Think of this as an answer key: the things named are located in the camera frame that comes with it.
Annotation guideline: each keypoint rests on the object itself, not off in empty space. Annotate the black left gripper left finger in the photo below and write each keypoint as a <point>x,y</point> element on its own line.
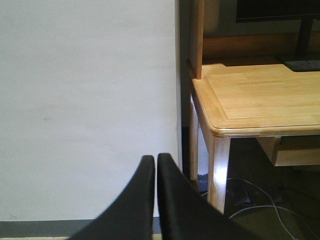
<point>130,216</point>

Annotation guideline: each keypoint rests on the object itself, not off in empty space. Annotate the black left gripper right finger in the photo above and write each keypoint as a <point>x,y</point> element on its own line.
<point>184,214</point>

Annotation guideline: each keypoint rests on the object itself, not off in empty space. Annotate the light wooden desk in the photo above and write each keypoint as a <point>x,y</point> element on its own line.
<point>239,90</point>

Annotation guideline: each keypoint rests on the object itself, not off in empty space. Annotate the black computer monitor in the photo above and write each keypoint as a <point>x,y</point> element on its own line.
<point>300,14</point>

